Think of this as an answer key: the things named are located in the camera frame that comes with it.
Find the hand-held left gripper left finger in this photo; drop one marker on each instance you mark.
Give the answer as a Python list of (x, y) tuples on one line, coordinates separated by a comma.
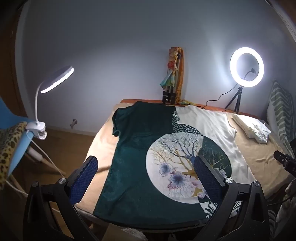
[(85, 177)]

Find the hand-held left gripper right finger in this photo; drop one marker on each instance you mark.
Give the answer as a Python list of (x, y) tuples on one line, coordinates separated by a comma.
[(207, 180)]

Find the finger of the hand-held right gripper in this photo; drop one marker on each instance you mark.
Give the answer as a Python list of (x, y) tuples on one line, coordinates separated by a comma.
[(281, 156)]

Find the green white printed t-shirt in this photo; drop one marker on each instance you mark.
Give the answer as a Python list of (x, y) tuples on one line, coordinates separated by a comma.
[(129, 162)]

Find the beige blanket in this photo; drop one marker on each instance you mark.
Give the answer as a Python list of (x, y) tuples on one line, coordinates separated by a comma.
[(259, 148)]

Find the folded white cloth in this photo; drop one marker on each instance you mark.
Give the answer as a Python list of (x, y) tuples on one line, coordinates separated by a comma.
[(247, 126)]

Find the green white striped pillow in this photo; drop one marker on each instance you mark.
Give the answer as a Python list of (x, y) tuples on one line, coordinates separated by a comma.
[(279, 104)]

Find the black white striped garment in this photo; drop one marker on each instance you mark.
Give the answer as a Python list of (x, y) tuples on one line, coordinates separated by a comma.
[(271, 220)]

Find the leopard print cloth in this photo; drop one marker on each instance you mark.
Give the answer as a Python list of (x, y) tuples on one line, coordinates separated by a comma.
[(9, 148)]

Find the black gooseneck phone holder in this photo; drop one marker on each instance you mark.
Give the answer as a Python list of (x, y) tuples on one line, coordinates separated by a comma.
[(248, 73)]

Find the folded silver black tripod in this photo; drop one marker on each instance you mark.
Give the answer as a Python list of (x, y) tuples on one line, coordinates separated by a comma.
[(167, 96)]

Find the blue chair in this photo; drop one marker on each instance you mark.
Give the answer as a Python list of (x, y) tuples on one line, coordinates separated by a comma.
[(9, 115)]

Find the white clip lamp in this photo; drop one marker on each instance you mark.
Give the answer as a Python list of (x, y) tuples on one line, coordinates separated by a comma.
[(57, 78)]

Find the metal wall door stopper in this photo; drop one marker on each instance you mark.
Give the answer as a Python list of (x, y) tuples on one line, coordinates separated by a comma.
[(74, 122)]

